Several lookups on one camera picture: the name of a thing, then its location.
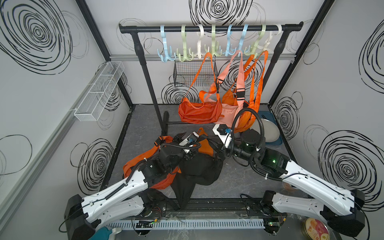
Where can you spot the white plate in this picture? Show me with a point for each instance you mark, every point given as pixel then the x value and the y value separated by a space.
pixel 272 132

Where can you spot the teal round lid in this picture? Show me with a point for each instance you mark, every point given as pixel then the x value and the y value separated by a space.
pixel 107 234

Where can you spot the light blue swivel hook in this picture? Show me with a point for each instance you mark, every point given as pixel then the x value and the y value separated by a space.
pixel 243 35

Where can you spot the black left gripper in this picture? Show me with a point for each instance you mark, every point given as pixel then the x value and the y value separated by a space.
pixel 190 155

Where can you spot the aluminium wall rail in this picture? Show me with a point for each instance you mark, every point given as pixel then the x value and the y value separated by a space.
pixel 134 57

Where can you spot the leftmost light blue hook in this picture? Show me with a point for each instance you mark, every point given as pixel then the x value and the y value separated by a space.
pixel 167 54

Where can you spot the black orange strap bag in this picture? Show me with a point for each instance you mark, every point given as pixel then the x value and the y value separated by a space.
pixel 183 190

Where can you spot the white swivel hook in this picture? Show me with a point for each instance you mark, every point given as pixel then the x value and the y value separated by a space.
pixel 271 36

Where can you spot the middle white hook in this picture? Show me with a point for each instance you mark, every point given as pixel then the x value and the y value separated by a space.
pixel 201 34

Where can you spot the black wire basket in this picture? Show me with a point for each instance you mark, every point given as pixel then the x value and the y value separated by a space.
pixel 185 72

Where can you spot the left light green hook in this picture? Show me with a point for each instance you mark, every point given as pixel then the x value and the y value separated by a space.
pixel 187 54

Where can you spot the white slotted cable duct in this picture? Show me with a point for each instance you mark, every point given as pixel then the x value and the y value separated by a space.
pixel 190 224

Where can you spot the white wire basket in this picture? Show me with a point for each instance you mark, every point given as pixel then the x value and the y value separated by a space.
pixel 103 94

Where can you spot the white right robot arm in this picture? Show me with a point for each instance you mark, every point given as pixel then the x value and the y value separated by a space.
pixel 340 209

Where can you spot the pink backpack bag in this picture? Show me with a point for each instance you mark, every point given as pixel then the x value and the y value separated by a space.
pixel 233 101

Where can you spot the right black frame post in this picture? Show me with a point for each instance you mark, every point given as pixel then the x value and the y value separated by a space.
pixel 318 20

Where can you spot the round printed tin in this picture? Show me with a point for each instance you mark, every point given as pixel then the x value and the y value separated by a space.
pixel 315 230

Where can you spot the teal tray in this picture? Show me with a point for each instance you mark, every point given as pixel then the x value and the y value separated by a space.
pixel 269 116

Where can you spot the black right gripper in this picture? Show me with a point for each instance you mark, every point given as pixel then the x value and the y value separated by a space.
pixel 223 150

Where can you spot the middle light green hook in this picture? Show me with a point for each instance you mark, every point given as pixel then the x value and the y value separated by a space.
pixel 215 48

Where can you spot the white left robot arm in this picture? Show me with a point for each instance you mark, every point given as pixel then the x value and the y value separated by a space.
pixel 84 216

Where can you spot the light green swivel hook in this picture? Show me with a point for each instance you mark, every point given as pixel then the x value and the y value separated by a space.
pixel 251 50

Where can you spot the black crescent shoulder bag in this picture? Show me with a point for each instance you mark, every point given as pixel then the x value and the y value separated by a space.
pixel 200 169

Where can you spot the red-orange strap sling bag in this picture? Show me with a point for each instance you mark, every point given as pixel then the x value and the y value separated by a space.
pixel 151 157

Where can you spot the dark grey clothes rack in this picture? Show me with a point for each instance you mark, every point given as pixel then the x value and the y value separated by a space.
pixel 139 50

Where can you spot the black corner frame post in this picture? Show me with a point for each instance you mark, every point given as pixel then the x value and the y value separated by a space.
pixel 101 44

